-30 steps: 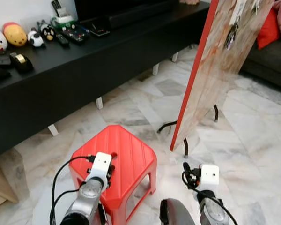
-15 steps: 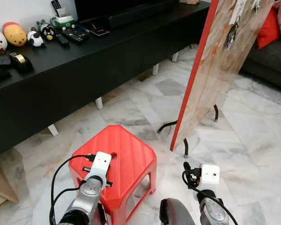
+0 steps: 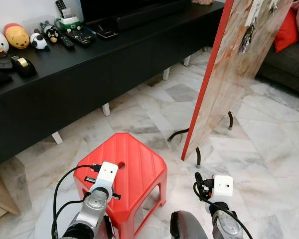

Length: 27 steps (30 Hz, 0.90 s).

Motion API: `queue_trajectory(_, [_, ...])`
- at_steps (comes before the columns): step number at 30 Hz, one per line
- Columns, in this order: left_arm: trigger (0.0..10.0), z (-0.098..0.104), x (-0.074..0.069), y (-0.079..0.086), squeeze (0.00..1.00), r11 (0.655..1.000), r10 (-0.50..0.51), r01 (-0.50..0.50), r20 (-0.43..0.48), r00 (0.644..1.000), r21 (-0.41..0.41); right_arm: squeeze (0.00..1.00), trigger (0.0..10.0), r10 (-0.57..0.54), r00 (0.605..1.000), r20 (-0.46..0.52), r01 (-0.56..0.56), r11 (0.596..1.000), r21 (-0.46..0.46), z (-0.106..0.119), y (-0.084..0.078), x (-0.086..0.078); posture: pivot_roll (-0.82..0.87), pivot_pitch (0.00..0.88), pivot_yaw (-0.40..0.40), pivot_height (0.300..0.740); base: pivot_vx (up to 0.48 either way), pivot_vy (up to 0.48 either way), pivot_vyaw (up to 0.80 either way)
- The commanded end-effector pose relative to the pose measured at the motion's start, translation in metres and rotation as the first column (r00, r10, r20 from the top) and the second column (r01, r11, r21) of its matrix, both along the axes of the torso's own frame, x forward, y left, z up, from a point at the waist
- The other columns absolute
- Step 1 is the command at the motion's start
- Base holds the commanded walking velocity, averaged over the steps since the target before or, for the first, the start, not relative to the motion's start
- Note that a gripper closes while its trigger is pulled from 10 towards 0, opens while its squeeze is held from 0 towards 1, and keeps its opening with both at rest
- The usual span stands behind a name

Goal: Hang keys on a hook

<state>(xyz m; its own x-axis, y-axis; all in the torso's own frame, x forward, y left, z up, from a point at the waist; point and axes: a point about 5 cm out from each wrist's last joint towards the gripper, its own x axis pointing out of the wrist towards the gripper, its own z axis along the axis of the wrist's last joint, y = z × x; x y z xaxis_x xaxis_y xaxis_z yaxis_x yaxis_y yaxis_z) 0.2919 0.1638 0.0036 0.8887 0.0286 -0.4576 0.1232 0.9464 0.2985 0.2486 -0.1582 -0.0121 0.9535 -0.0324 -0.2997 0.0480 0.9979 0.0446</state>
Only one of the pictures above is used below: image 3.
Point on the wide black remote control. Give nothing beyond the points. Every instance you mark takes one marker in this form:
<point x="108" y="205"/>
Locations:
<point x="79" y="37"/>

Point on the small white black toy figure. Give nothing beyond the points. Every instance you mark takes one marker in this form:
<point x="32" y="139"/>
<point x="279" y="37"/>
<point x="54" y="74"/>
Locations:
<point x="38" y="41"/>

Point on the dark grey fabric sofa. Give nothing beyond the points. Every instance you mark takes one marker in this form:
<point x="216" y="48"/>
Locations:
<point x="286" y="67"/>

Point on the black soundbar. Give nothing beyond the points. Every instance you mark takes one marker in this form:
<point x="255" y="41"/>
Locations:
<point x="149" y="19"/>

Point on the dark right robot leg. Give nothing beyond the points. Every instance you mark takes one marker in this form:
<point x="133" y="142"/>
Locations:
<point x="187" y="226"/>

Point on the taped metal wall hook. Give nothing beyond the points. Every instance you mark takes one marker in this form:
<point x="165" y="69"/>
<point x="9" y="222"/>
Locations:
<point x="254" y="12"/>

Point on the flat black phone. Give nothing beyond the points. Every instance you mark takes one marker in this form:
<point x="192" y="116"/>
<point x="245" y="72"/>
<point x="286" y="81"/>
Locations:
<point x="107" y="33"/>

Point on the marble pattern display board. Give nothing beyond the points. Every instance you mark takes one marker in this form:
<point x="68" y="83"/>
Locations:
<point x="234" y="89"/>

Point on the light wooden furniture corner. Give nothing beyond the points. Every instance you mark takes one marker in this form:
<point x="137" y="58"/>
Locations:
<point x="2" y="196"/>

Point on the red plastic stool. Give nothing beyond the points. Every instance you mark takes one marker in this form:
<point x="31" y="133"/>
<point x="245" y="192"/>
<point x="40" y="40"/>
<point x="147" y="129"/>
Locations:
<point x="134" y="169"/>

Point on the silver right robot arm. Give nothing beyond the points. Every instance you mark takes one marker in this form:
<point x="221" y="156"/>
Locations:
<point x="226" y="221"/>

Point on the black television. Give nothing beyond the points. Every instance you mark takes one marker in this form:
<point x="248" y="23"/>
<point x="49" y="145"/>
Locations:
<point x="119" y="7"/>

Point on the black tape dispenser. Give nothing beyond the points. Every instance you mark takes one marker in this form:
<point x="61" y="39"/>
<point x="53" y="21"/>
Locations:
<point x="23" y="66"/>

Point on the black board stand leg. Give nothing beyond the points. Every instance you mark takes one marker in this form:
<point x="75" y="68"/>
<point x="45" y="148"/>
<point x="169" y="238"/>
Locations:
<point x="177" y="132"/>
<point x="230" y="120"/>
<point x="198" y="157"/>

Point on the yellow bear toy figure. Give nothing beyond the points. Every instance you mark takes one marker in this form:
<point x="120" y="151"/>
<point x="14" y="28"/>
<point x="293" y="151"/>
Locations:
<point x="16" y="36"/>

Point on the long black TV console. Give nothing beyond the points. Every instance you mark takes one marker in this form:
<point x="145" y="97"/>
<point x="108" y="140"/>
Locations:
<point x="89" y="79"/>

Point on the small black box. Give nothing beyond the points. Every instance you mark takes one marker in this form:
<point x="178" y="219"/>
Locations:
<point x="3" y="62"/>

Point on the upright black remote control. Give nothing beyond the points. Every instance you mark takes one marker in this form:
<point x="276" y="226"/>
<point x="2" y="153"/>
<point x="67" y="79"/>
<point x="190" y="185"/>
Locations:
<point x="61" y="7"/>

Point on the green white mug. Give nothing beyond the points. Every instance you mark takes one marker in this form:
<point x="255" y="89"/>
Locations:
<point x="67" y="23"/>

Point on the black penguin toy figure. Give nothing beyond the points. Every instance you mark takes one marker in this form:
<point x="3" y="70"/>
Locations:
<point x="52" y="33"/>

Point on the red cushion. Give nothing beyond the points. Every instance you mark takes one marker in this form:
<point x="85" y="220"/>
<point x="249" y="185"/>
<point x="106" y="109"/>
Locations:
<point x="286" y="32"/>

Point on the small black remote control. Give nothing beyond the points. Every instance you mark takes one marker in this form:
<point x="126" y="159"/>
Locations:
<point x="67" y="42"/>

